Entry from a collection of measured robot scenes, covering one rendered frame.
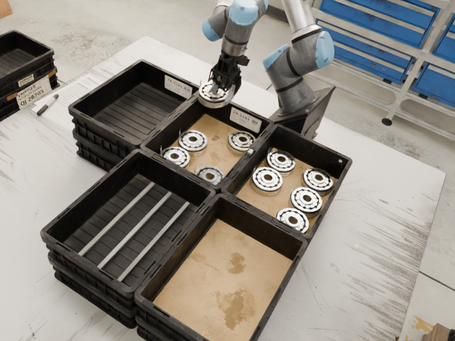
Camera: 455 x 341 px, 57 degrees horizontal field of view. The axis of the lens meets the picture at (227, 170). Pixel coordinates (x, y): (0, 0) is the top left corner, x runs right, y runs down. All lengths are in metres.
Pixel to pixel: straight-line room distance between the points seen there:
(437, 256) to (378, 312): 1.28
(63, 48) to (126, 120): 2.04
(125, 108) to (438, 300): 1.83
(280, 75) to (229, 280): 0.80
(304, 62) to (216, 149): 0.44
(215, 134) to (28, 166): 0.68
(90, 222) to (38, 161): 0.45
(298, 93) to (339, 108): 1.71
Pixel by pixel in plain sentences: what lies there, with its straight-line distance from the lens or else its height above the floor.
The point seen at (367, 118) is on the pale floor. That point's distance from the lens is 3.35.
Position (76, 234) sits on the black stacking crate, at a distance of 1.28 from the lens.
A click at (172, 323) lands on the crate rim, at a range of 1.02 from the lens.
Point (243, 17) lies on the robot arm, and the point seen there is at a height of 1.33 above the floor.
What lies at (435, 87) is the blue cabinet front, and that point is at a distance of 3.19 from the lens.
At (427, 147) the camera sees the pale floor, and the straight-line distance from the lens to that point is 3.35.
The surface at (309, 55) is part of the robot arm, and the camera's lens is 1.56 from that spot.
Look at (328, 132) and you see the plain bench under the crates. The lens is 1.92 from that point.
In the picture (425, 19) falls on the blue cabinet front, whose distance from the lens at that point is 3.02.
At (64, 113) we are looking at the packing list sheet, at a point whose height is 0.70.
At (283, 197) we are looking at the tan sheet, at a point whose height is 0.83.
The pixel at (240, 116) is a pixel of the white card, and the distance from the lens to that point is 1.55.
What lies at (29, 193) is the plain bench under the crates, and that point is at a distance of 1.57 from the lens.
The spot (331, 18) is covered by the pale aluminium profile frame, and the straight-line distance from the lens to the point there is 3.12.
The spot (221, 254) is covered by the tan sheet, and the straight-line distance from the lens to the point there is 1.23.
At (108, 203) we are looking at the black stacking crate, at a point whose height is 0.83.
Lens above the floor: 1.87
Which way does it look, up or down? 46 degrees down
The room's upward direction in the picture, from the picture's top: 12 degrees clockwise
